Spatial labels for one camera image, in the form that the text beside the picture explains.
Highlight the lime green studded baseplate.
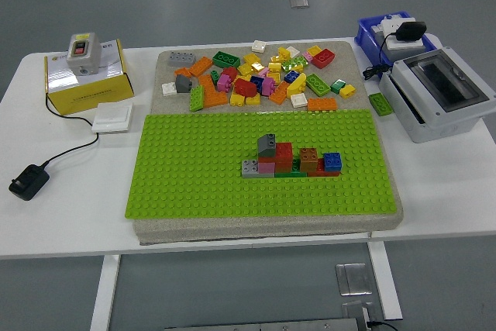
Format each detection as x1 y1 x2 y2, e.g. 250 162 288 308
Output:
124 108 403 219

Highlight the grey low brick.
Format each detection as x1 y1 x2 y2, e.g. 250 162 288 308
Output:
241 159 276 180

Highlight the orange long brick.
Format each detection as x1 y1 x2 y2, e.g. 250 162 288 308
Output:
198 74 216 94
306 97 338 112
201 90 229 109
188 56 215 78

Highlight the magenta brick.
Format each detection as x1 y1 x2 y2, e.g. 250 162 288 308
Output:
261 77 278 98
216 74 233 95

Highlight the brown square brick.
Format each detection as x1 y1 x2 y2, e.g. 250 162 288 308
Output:
299 147 319 172

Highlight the lime green long brick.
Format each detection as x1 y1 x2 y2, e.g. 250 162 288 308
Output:
305 73 331 98
281 55 305 74
188 84 205 112

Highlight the yellow curved brick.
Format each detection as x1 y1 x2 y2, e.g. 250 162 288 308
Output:
286 72 307 99

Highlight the dark green long brick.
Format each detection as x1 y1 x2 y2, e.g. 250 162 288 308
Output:
212 50 241 70

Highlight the dark grey sloped brick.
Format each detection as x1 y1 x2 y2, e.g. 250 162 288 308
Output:
174 74 194 94

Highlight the grey long brick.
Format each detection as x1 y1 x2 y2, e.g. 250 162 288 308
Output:
167 50 196 67

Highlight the blue plastic bin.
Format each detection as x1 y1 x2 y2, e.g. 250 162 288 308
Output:
354 9 439 71

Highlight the yellow cardboard box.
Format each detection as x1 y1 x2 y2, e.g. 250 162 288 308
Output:
43 39 136 116

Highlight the grey metal base panel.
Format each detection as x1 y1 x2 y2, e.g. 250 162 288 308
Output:
164 317 360 331

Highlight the white power socket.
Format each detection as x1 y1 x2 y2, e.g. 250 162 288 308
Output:
381 14 417 33

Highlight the white table leg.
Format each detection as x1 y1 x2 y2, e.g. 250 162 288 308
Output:
366 232 404 321
89 255 122 331

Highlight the black charger plug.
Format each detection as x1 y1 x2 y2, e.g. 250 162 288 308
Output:
394 21 427 42

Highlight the grey distribution box clear lid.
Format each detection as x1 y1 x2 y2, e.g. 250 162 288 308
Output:
378 47 496 144

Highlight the black power adapter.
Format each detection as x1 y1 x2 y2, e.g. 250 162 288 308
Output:
8 163 50 202

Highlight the white wall switch panel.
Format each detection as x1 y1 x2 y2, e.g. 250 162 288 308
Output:
91 102 135 133

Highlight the black charger cable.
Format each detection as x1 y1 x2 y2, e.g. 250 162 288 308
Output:
362 32 397 81

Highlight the black power cord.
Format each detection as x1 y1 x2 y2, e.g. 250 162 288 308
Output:
40 92 101 169

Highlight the white switch plate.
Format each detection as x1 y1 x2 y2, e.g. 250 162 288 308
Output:
387 34 425 52

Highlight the grey push-button switch box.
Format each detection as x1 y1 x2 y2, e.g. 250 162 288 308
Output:
66 32 101 76

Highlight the thin black floor cable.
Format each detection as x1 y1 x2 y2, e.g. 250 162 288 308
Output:
366 319 400 330

